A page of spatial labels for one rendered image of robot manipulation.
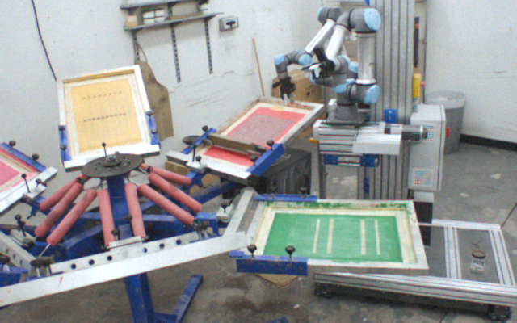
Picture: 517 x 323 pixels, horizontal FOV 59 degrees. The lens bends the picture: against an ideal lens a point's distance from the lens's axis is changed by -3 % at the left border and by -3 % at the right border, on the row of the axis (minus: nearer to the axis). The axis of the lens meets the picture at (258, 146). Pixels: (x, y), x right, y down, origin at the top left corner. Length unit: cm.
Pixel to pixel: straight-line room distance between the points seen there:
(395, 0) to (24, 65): 294
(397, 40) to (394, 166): 81
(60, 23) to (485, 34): 442
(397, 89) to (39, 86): 292
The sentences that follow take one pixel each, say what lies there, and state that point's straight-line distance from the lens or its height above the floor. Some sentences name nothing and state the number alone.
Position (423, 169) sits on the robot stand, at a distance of 307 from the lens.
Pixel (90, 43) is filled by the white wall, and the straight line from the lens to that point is 454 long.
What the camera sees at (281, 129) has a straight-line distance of 301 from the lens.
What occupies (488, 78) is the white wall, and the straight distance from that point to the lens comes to 592.
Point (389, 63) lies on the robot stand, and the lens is 292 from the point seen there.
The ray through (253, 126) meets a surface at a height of 116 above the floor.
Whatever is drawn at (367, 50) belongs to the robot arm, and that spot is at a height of 168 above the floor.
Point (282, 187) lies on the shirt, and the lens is 302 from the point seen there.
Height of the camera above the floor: 213
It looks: 21 degrees down
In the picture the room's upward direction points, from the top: 5 degrees counter-clockwise
